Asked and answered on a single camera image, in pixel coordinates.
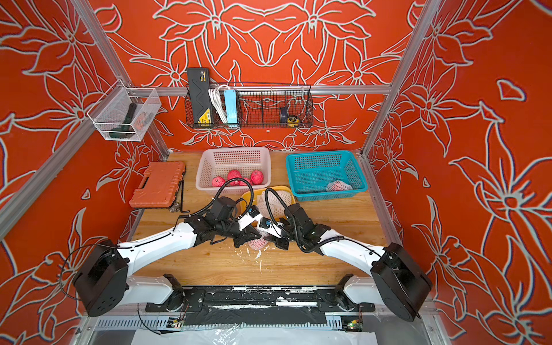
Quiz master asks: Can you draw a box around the netted apple large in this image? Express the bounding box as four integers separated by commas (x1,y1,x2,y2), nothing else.
247,237,268,250

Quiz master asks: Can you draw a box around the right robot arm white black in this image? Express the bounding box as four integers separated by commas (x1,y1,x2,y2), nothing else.
254,204,433,322

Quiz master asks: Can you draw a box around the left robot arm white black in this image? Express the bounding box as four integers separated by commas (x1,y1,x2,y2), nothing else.
73,197,262,317

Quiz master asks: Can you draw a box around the yellow plastic tray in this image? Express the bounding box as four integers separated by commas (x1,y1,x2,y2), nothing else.
237,185,297,221

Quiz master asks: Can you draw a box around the teal plastic basket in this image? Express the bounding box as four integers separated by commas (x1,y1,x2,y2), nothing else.
286,150,368,202

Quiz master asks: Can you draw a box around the netted apple bottom hidden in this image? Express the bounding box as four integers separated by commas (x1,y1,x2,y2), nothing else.
326,181,353,192

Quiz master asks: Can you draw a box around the pink plastic basket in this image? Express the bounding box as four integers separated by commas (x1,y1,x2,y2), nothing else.
195,147,272,196

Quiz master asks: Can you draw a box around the orange tool case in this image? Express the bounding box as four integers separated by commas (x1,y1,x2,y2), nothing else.
129,161,185,208

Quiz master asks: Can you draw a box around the small tape measure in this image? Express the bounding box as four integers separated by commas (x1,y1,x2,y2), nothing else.
286,116,301,128

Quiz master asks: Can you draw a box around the light blue power bank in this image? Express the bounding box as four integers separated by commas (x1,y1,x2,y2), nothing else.
224,89,239,127

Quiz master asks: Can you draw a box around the dark green tool in box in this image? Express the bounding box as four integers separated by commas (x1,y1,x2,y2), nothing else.
109,103,137,139

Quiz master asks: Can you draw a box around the black yellow device box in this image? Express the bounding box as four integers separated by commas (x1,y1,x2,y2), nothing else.
187,68,214,128

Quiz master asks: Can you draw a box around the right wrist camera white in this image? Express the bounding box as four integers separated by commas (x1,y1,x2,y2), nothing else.
257,217,283,238

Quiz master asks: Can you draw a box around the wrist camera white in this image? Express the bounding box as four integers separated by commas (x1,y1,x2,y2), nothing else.
257,217,283,238
238,205,263,231

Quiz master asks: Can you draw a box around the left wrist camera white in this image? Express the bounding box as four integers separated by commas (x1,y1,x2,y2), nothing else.
238,205,263,231

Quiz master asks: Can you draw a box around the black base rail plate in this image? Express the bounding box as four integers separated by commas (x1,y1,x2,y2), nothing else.
143,286,375,331

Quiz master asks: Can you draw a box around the black wire wall basket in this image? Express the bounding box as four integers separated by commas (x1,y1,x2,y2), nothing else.
184,83,314,129

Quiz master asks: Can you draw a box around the white coiled cable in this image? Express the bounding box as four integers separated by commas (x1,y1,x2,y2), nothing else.
208,84,231,124

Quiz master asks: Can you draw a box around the clear acrylic wall box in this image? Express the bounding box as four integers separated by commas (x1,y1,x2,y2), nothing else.
86,80,161,142

